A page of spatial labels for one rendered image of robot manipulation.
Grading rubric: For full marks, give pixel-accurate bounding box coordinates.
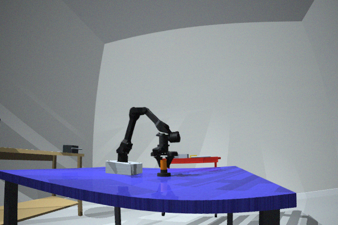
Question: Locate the orange tapered knob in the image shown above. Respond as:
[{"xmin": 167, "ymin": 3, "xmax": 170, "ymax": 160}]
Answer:
[{"xmin": 160, "ymin": 160, "xmax": 167, "ymax": 170}]

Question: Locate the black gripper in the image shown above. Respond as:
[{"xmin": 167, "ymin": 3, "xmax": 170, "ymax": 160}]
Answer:
[{"xmin": 151, "ymin": 143, "xmax": 178, "ymax": 168}]

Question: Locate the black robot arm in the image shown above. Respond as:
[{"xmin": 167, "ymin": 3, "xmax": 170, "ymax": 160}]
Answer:
[{"xmin": 116, "ymin": 107, "xmax": 181, "ymax": 163}]

